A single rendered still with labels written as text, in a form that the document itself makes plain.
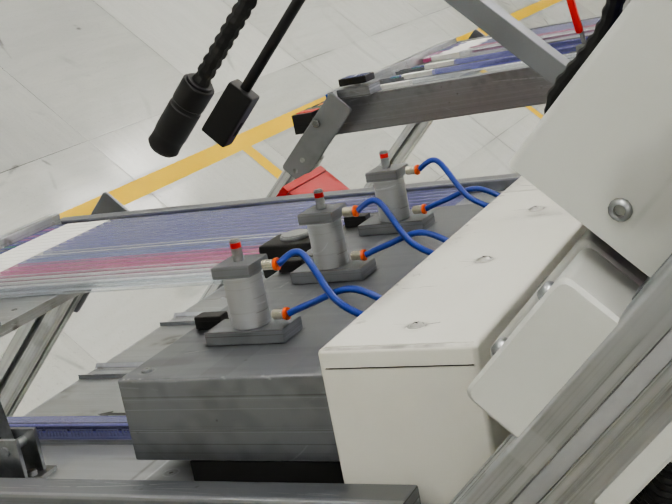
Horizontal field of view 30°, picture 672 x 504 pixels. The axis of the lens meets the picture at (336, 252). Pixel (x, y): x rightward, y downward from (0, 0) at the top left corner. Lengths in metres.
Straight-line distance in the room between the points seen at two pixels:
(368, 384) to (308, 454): 0.07
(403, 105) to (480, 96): 0.14
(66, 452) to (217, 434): 0.14
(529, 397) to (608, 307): 0.05
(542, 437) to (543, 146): 0.11
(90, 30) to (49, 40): 0.19
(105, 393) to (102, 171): 2.19
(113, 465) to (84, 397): 0.14
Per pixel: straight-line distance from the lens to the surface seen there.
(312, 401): 0.63
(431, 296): 0.64
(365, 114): 2.13
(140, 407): 0.68
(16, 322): 1.14
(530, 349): 0.49
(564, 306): 0.48
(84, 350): 2.52
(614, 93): 0.48
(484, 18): 0.81
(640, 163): 0.48
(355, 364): 0.59
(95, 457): 0.76
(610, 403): 0.49
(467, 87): 2.06
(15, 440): 0.73
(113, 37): 3.64
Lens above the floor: 1.56
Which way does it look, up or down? 28 degrees down
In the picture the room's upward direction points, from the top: 35 degrees clockwise
